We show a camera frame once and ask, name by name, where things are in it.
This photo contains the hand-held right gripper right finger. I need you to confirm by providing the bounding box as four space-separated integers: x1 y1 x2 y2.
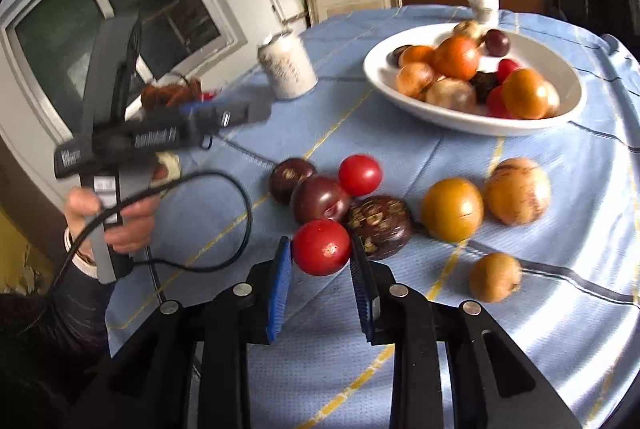
349 234 583 429

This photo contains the dark brown round fruit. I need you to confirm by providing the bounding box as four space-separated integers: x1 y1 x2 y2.
470 70 501 104
268 157 317 204
389 45 413 68

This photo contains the black cable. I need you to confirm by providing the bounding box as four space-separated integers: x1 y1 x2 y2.
47 171 254 297

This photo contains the red tomato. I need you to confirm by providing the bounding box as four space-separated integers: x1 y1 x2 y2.
497 58 521 82
486 85 516 120
291 219 352 277
338 154 383 197

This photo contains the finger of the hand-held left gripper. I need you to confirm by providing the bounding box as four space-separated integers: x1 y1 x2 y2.
177 101 274 132

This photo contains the brown glossy object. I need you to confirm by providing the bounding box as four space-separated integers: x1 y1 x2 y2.
141 79 203 110

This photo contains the blue checked tablecloth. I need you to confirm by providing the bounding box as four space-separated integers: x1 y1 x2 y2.
107 6 640 429

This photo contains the orange round fruit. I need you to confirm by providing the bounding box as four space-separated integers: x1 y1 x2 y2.
502 68 551 120
421 177 485 243
398 45 436 67
432 35 482 81

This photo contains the white framed glass door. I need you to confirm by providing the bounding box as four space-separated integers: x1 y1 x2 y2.
0 0 301 210

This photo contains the small tan round fruit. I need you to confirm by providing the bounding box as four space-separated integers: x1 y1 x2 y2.
468 252 523 303

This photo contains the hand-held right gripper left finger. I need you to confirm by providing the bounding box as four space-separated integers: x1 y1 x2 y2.
65 236 296 429

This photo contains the white plate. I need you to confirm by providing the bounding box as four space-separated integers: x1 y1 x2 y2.
362 23 585 137

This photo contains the person's left forearm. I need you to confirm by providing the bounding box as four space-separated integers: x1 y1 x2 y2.
0 229 121 429

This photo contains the person's left hand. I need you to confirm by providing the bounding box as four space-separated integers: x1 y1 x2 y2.
63 185 162 256

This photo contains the dark brown speckled fruit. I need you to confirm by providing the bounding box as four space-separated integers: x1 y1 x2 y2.
345 195 414 260

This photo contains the dark purple plum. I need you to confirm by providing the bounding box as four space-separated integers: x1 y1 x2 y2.
290 175 352 225
484 29 511 58

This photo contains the white drink can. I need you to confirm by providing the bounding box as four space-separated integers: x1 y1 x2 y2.
257 31 319 100

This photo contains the tan speckled round fruit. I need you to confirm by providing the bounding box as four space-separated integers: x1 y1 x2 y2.
484 157 552 226

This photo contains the white paper cup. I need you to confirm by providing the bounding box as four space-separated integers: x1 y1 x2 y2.
462 0 501 27

